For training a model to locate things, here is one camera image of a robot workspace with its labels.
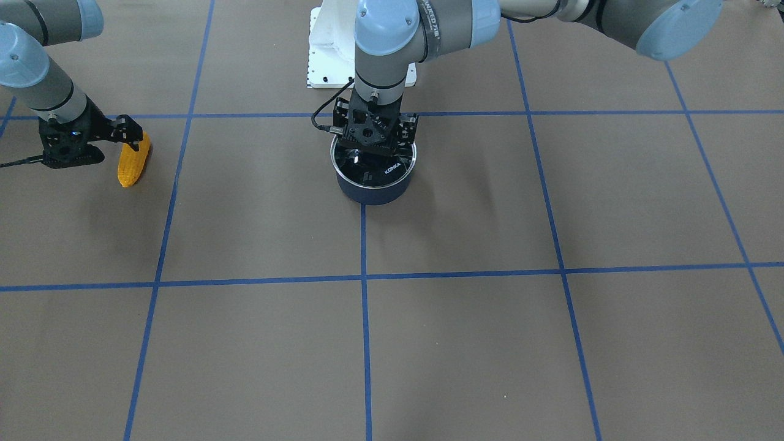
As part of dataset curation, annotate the glass lid blue knob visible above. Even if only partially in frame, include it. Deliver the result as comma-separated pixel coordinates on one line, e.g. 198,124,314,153
330,136,418,189

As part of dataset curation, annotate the yellow corn cob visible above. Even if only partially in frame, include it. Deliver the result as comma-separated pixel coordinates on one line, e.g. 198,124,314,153
117,131,152,188

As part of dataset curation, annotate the dark blue saucepan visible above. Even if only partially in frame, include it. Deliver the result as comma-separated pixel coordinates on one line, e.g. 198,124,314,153
330,136,418,205

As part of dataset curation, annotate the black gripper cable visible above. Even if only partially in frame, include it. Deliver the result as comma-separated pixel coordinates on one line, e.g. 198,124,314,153
311,77,356,134

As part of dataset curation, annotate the white pedestal column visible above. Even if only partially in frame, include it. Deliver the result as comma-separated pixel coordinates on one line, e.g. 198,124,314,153
306,6,418,90

